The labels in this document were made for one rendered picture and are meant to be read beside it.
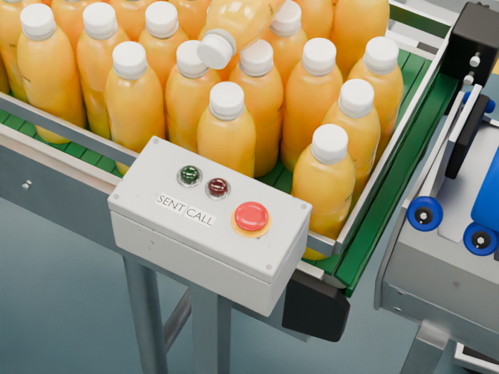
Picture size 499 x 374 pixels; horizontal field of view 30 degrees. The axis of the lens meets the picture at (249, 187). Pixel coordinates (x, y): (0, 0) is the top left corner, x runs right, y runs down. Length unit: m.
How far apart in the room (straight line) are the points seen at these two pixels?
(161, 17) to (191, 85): 0.09
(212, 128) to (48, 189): 0.35
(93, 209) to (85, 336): 0.86
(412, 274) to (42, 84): 0.54
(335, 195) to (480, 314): 0.29
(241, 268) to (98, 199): 0.37
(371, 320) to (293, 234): 1.21
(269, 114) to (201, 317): 0.28
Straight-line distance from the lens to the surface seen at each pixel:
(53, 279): 2.24
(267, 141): 1.20
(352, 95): 1.08
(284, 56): 1.18
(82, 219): 1.37
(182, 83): 1.13
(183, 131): 1.18
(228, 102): 1.06
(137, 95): 1.13
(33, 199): 1.42
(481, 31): 1.35
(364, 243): 1.23
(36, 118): 1.26
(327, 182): 1.06
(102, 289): 2.21
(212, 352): 1.30
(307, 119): 1.17
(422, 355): 1.52
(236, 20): 1.07
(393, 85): 1.15
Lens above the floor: 1.94
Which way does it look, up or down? 56 degrees down
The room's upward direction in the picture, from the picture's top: 3 degrees clockwise
